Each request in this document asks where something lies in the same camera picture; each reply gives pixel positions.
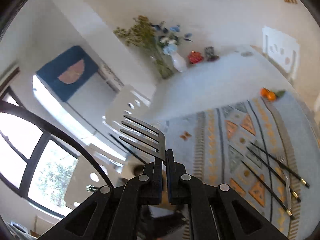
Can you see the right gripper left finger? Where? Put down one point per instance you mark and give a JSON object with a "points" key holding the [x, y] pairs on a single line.
{"points": [[112, 213]]}

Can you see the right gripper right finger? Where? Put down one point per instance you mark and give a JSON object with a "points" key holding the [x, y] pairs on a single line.
{"points": [[215, 212]]}

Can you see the bamboo utensil holder cup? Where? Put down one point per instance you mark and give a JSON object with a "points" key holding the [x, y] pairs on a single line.
{"points": [[146, 189]]}

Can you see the steel fork large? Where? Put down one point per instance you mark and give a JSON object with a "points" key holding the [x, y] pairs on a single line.
{"points": [[143, 137]]}

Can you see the black chopstick longest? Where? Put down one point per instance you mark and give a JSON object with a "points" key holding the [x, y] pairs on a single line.
{"points": [[127, 149]]}

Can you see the patterned blue table mat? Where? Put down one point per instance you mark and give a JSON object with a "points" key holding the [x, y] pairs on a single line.
{"points": [[211, 145]]}

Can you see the steel fork small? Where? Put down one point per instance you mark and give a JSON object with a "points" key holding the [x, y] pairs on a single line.
{"points": [[288, 192]]}

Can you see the orange mandarin near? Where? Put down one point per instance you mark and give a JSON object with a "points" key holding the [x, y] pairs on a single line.
{"points": [[271, 96]]}

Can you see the orange mandarin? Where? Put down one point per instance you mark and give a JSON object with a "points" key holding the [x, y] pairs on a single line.
{"points": [[271, 96], [264, 92]]}

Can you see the orange mandarin far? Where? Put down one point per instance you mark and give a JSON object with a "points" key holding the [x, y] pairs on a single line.
{"points": [[264, 92]]}

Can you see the red lidded bowl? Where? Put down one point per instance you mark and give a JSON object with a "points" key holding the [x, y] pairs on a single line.
{"points": [[195, 57]]}

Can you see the black phone stand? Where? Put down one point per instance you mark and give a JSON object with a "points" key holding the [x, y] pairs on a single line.
{"points": [[210, 54]]}

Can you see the white chair far right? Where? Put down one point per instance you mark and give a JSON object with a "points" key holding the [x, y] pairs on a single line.
{"points": [[283, 50]]}

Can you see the white vase with flowers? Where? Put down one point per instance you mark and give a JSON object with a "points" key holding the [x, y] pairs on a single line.
{"points": [[167, 41]]}

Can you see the glass vase green branches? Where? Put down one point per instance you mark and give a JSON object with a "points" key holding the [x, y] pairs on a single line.
{"points": [[146, 36]]}

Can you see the blue wall hanging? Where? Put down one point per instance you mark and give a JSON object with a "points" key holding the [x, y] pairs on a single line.
{"points": [[68, 72]]}

